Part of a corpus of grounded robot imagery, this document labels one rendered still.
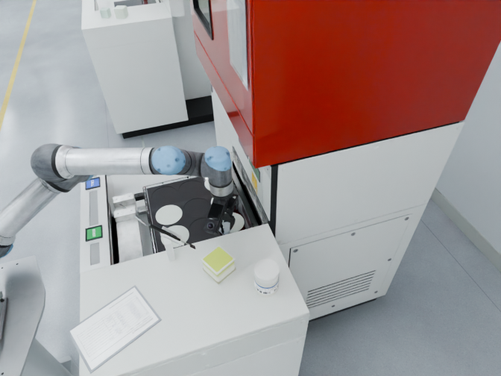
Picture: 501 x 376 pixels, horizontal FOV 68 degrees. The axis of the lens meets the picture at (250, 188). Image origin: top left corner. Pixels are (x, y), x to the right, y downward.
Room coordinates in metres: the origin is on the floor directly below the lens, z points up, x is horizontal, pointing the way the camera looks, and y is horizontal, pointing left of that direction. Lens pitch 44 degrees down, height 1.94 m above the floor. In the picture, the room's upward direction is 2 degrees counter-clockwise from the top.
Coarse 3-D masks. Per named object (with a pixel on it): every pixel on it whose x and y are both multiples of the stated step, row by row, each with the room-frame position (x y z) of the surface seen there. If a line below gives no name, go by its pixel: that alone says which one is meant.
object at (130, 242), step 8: (120, 208) 0.99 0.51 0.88; (136, 208) 1.00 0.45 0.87; (120, 224) 0.91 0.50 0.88; (128, 224) 0.91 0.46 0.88; (136, 224) 0.91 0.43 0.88; (120, 232) 0.87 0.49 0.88; (128, 232) 0.87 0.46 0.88; (136, 232) 0.87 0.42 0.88; (120, 240) 0.83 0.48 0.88; (128, 240) 0.83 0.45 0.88; (136, 240) 0.83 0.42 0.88; (120, 248) 0.79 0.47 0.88; (128, 248) 0.79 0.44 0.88; (136, 248) 0.79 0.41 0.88; (120, 256) 0.76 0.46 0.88; (128, 256) 0.76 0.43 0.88; (136, 256) 0.76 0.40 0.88
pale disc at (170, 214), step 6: (162, 210) 0.95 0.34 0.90; (168, 210) 0.95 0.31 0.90; (174, 210) 0.95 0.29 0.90; (180, 210) 0.95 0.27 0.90; (156, 216) 0.92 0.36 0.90; (162, 216) 0.92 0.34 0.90; (168, 216) 0.92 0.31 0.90; (174, 216) 0.92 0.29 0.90; (180, 216) 0.92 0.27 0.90; (162, 222) 0.89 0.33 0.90; (168, 222) 0.89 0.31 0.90; (174, 222) 0.89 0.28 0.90
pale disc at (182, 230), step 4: (168, 228) 0.86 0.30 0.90; (172, 228) 0.86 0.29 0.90; (176, 228) 0.86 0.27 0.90; (180, 228) 0.86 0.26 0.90; (184, 228) 0.86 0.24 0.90; (176, 232) 0.84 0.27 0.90; (180, 232) 0.84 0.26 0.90; (184, 232) 0.84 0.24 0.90; (188, 232) 0.84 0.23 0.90; (184, 236) 0.82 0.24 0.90; (188, 236) 0.82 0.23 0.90; (184, 240) 0.80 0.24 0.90; (172, 244) 0.79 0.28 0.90; (176, 244) 0.79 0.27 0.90
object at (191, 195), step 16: (160, 192) 1.05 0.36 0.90; (176, 192) 1.05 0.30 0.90; (192, 192) 1.04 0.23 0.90; (208, 192) 1.04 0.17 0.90; (192, 208) 0.96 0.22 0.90; (208, 208) 0.96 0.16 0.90; (240, 208) 0.95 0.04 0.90; (160, 224) 0.89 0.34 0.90; (176, 224) 0.88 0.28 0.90; (192, 224) 0.88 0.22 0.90; (160, 240) 0.81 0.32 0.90; (192, 240) 0.80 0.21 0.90
